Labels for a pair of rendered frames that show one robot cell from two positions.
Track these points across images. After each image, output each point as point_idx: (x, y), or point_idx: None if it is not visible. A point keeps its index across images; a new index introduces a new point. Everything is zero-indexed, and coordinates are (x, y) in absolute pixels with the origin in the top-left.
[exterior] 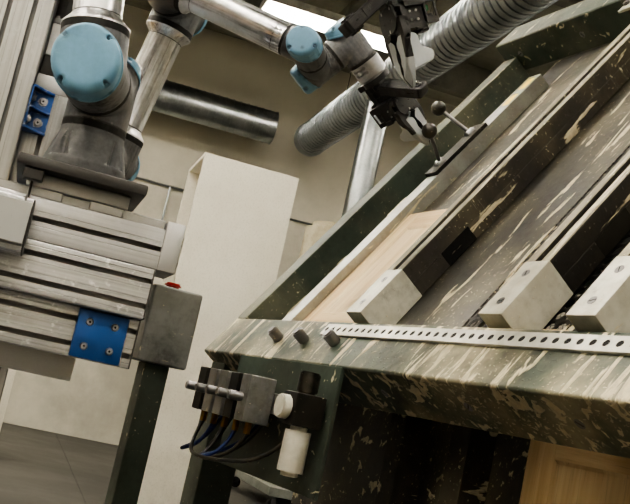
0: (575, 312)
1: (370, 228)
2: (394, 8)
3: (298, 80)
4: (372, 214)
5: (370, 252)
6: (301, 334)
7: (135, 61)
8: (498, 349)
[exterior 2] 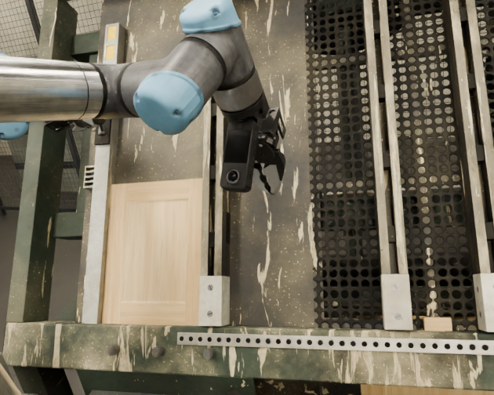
0: None
1: (50, 190)
2: (270, 146)
3: None
4: (46, 179)
5: (107, 231)
6: (161, 352)
7: None
8: (426, 354)
